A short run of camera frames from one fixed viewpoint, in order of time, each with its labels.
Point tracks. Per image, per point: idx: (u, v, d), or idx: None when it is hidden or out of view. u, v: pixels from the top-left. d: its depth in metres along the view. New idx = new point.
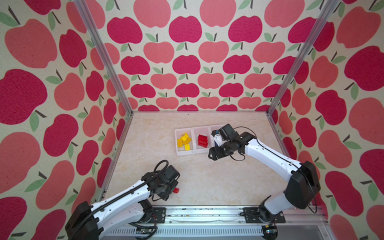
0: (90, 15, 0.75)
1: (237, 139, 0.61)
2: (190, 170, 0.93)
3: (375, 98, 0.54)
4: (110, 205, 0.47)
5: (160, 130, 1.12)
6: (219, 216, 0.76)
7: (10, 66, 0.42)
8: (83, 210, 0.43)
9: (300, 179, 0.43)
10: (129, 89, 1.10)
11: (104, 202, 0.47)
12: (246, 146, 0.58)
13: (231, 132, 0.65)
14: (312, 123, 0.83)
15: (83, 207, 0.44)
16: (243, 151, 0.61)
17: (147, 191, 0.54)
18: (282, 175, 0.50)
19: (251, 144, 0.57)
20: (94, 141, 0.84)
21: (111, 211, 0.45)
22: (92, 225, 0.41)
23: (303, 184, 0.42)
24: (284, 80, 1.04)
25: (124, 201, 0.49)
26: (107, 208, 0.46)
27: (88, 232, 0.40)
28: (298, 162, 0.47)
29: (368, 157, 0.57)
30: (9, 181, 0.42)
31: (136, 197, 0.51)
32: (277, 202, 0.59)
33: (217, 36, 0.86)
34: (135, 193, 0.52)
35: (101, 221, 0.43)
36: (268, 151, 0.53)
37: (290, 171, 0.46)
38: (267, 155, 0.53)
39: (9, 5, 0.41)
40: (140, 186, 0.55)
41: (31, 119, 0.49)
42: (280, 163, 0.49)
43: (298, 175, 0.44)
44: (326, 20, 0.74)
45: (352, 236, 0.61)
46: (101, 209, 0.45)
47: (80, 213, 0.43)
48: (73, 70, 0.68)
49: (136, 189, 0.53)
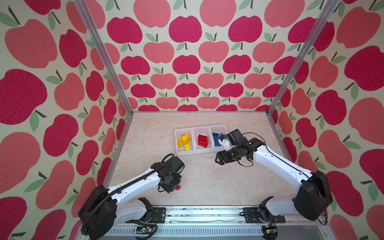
0: (90, 15, 0.75)
1: (245, 144, 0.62)
2: (190, 170, 0.93)
3: (375, 98, 0.54)
4: (126, 188, 0.48)
5: (160, 130, 1.13)
6: (220, 216, 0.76)
7: (10, 66, 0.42)
8: (100, 193, 0.43)
9: (310, 189, 0.41)
10: (129, 89, 1.10)
11: (119, 186, 0.48)
12: (254, 152, 0.58)
13: (240, 137, 0.65)
14: (312, 123, 0.83)
15: (99, 190, 0.44)
16: (251, 157, 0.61)
17: (158, 177, 0.56)
18: (292, 184, 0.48)
19: (259, 150, 0.57)
20: (94, 141, 0.84)
21: (127, 194, 0.47)
22: (111, 206, 0.41)
23: (314, 195, 0.41)
24: (284, 80, 1.04)
25: (138, 186, 0.50)
26: (123, 191, 0.47)
27: (107, 212, 0.40)
28: (309, 171, 0.46)
29: (368, 157, 0.57)
30: (9, 181, 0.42)
31: (148, 183, 0.53)
32: (279, 203, 0.60)
33: (217, 36, 0.86)
34: (147, 179, 0.54)
35: (120, 202, 0.44)
36: (277, 158, 0.52)
37: (300, 180, 0.45)
38: (276, 163, 0.52)
39: (9, 5, 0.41)
40: (151, 173, 0.57)
41: (31, 119, 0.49)
42: (289, 171, 0.48)
43: (308, 185, 0.42)
44: (326, 20, 0.74)
45: (352, 236, 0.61)
46: (118, 192, 0.46)
47: (96, 197, 0.43)
48: (73, 70, 0.68)
49: (149, 175, 0.55)
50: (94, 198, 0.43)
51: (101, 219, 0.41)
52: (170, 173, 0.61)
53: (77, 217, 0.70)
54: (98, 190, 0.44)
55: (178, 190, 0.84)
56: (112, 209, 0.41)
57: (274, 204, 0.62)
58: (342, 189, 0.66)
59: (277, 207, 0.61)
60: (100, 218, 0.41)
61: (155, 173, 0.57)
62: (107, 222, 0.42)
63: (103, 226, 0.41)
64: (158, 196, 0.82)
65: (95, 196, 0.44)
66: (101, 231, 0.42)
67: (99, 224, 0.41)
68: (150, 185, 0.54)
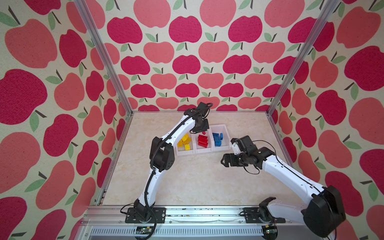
0: (90, 15, 0.75)
1: (255, 153, 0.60)
2: (190, 170, 0.93)
3: (375, 98, 0.54)
4: (173, 133, 0.62)
5: (160, 130, 1.13)
6: (220, 216, 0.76)
7: (10, 66, 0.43)
8: (158, 141, 0.59)
9: (321, 204, 0.40)
10: (129, 89, 1.10)
11: (168, 133, 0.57)
12: (264, 162, 0.57)
13: (250, 144, 0.64)
14: (312, 123, 0.83)
15: (157, 139, 0.60)
16: (260, 166, 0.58)
17: (193, 120, 0.68)
18: (302, 197, 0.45)
19: (269, 160, 0.56)
20: (94, 141, 0.84)
21: (176, 137, 0.61)
22: (170, 147, 0.57)
23: (325, 211, 0.39)
24: (284, 80, 1.04)
25: (182, 130, 0.64)
26: (173, 136, 0.61)
27: (169, 150, 0.57)
28: (320, 186, 0.45)
29: (368, 156, 0.57)
30: (9, 181, 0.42)
31: (187, 126, 0.65)
32: (283, 206, 0.59)
33: (217, 36, 0.86)
34: (185, 123, 0.66)
35: (174, 144, 0.59)
36: (287, 170, 0.51)
37: (311, 194, 0.44)
38: (286, 174, 0.51)
39: (9, 5, 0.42)
40: (187, 118, 0.69)
41: (30, 119, 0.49)
42: (300, 183, 0.47)
43: (319, 200, 0.41)
44: (326, 20, 0.74)
45: (351, 236, 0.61)
46: (169, 137, 0.61)
47: (155, 144, 0.59)
48: (73, 70, 0.68)
49: (186, 120, 0.67)
50: (155, 146, 0.60)
51: (166, 156, 0.58)
52: (202, 115, 0.72)
53: (77, 217, 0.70)
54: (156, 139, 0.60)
55: (178, 190, 0.84)
56: (171, 148, 0.57)
57: (277, 207, 0.62)
58: (342, 189, 0.66)
59: (278, 208, 0.61)
60: (165, 155, 0.58)
61: (191, 117, 0.69)
62: (170, 157, 0.58)
63: (170, 160, 0.59)
64: (158, 197, 0.82)
65: (155, 144, 0.59)
66: (170, 164, 0.60)
67: (166, 159, 0.58)
68: (189, 128, 0.67)
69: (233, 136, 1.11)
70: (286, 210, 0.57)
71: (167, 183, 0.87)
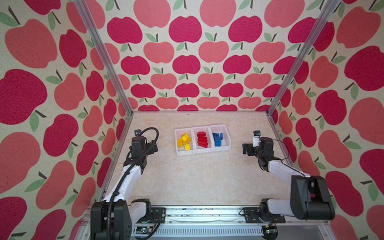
0: (90, 16, 0.75)
1: (267, 158, 0.70)
2: (190, 170, 0.93)
3: (375, 98, 0.54)
4: (121, 187, 0.49)
5: (160, 130, 1.13)
6: (220, 216, 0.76)
7: (10, 66, 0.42)
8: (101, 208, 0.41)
9: (299, 180, 0.46)
10: (129, 89, 1.10)
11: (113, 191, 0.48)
12: (269, 165, 0.68)
13: (268, 149, 0.71)
14: (312, 123, 0.83)
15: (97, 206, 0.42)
16: (266, 169, 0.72)
17: (138, 166, 0.59)
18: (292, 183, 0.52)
19: (274, 160, 0.65)
20: (94, 141, 0.84)
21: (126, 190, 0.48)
22: (120, 205, 0.42)
23: (303, 187, 0.45)
24: (284, 80, 1.04)
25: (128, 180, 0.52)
26: (121, 190, 0.48)
27: (122, 211, 0.41)
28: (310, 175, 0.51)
29: (368, 156, 0.57)
30: (9, 181, 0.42)
31: (134, 174, 0.55)
32: (278, 202, 0.61)
33: (217, 36, 0.86)
34: (131, 172, 0.55)
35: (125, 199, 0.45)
36: (285, 165, 0.59)
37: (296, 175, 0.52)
38: (283, 167, 0.59)
39: (9, 5, 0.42)
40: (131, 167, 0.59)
41: (31, 119, 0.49)
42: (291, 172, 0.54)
43: (298, 176, 0.48)
44: (326, 20, 0.74)
45: (351, 237, 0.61)
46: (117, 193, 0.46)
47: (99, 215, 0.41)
48: (73, 70, 0.68)
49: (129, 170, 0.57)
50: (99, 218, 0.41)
51: (121, 221, 0.41)
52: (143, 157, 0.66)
53: (77, 216, 0.70)
54: (97, 206, 0.42)
55: (178, 190, 0.84)
56: (124, 206, 0.42)
57: (275, 202, 0.63)
58: (342, 189, 0.66)
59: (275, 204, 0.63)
60: (119, 221, 0.41)
61: (135, 165, 0.59)
62: (126, 222, 0.42)
63: (126, 225, 0.42)
64: (158, 196, 0.82)
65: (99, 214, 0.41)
66: (128, 230, 0.43)
67: (122, 227, 0.41)
68: (135, 175, 0.56)
69: (233, 137, 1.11)
70: (285, 203, 0.57)
71: (167, 183, 0.87)
